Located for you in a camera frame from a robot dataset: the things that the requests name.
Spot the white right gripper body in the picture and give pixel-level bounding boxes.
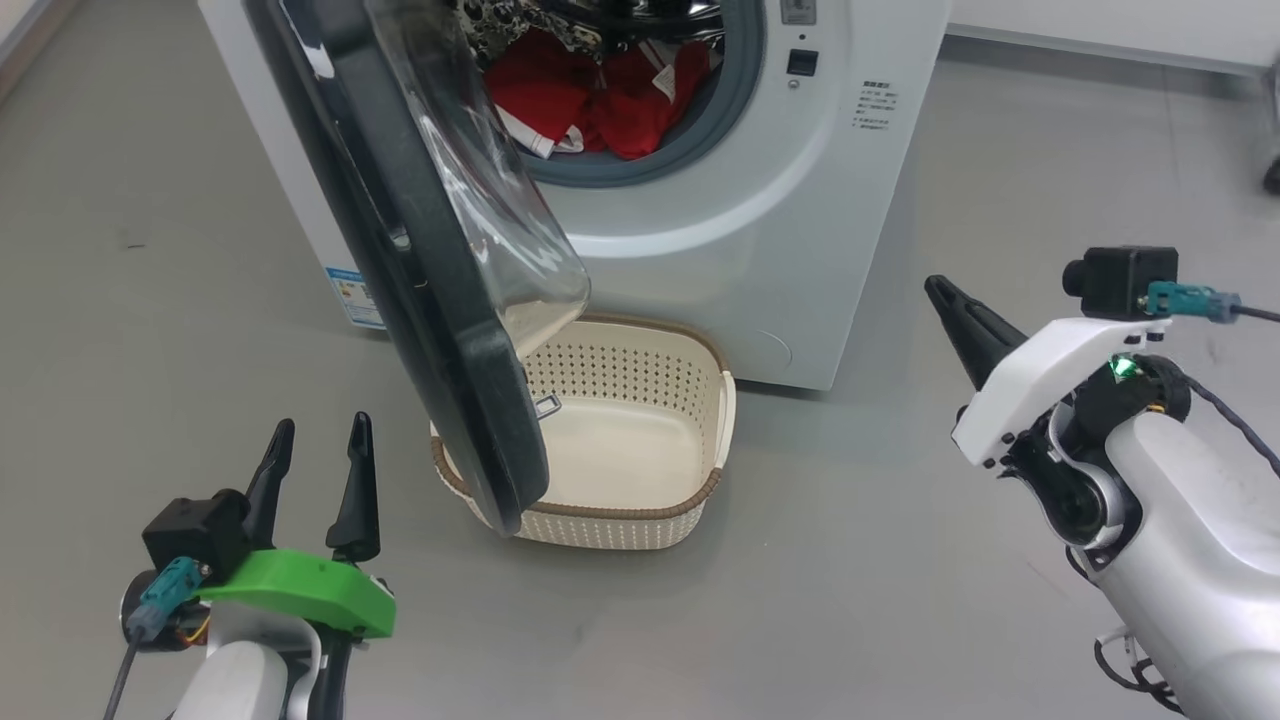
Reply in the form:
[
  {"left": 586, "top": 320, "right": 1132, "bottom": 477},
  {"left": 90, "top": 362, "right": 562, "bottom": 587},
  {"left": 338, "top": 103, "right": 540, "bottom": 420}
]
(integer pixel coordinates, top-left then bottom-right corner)
[{"left": 950, "top": 318, "right": 1173, "bottom": 469}]

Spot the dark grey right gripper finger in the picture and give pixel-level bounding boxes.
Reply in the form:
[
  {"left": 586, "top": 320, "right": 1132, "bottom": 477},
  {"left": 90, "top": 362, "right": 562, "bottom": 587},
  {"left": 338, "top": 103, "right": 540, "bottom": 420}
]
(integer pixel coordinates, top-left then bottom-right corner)
[{"left": 924, "top": 275, "right": 1031, "bottom": 393}]

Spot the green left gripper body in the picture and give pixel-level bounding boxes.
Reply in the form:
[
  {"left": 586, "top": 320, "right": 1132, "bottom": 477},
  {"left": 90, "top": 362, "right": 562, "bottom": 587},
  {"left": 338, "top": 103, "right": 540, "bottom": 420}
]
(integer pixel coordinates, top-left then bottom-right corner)
[{"left": 195, "top": 548, "right": 398, "bottom": 641}]

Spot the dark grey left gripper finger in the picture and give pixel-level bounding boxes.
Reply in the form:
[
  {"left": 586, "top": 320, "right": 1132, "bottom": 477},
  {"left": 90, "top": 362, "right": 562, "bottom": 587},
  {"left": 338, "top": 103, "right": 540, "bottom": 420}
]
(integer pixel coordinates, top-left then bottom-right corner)
[
  {"left": 243, "top": 418, "right": 296, "bottom": 551},
  {"left": 325, "top": 411, "right": 382, "bottom": 563}
]

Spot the black round glass washer door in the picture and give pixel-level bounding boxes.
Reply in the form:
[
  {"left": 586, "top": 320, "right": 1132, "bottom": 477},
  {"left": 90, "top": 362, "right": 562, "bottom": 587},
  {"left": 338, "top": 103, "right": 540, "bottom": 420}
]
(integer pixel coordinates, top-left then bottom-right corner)
[{"left": 243, "top": 0, "right": 593, "bottom": 538}]

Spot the red garment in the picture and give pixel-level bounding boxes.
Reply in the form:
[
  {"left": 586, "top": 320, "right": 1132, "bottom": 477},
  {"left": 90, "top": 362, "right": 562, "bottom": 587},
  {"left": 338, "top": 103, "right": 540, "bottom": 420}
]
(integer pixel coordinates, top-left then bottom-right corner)
[{"left": 483, "top": 30, "right": 713, "bottom": 161}]

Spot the white front-load washing machine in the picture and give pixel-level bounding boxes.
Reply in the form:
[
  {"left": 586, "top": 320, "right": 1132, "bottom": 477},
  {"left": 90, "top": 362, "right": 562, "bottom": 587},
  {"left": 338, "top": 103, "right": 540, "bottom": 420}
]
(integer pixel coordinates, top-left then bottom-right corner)
[{"left": 197, "top": 0, "right": 956, "bottom": 391}]

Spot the cream perforated laundry basket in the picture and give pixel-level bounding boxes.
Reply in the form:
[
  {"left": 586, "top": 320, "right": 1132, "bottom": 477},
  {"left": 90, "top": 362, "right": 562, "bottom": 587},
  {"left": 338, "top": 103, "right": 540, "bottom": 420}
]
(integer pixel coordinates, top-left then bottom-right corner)
[{"left": 430, "top": 313, "right": 738, "bottom": 551}]

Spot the blue energy label sticker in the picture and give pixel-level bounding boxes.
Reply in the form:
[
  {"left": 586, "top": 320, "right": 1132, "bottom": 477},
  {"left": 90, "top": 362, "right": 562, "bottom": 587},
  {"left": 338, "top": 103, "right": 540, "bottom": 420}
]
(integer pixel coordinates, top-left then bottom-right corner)
[{"left": 323, "top": 266, "right": 386, "bottom": 331}]

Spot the printed text label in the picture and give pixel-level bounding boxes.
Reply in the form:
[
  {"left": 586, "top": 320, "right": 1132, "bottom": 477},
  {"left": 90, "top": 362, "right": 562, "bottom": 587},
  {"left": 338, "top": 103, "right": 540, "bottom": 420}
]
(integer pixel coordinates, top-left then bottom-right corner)
[{"left": 852, "top": 82, "right": 901, "bottom": 133}]

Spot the white cabinet panel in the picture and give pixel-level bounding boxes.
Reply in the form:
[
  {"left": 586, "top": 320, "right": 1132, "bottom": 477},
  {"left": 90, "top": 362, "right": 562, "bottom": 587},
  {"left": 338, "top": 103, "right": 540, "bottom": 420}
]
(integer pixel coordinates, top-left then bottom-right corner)
[{"left": 945, "top": 0, "right": 1280, "bottom": 76}]

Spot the left camera cable teal plug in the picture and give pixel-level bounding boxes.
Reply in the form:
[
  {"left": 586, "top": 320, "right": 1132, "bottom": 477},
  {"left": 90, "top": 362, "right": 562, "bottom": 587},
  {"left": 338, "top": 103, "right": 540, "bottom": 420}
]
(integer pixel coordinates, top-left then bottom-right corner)
[{"left": 100, "top": 558, "right": 206, "bottom": 720}]

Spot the camera cable teal plug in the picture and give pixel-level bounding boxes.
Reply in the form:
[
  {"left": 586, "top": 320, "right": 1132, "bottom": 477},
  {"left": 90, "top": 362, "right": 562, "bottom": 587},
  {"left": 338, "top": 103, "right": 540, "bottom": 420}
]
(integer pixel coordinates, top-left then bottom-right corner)
[
  {"left": 100, "top": 558, "right": 206, "bottom": 720},
  {"left": 1147, "top": 282, "right": 1280, "bottom": 326}
]

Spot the right camera cable teal plug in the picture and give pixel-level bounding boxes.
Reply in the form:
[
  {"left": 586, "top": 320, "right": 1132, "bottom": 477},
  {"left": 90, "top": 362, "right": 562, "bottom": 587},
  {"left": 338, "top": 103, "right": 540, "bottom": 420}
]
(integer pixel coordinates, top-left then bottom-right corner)
[{"left": 1147, "top": 282, "right": 1280, "bottom": 326}]

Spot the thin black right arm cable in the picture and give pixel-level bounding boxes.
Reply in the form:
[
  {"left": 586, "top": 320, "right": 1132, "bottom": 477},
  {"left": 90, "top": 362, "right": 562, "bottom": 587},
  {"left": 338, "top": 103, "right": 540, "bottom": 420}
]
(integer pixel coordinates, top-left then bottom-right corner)
[{"left": 1185, "top": 375, "right": 1280, "bottom": 476}]

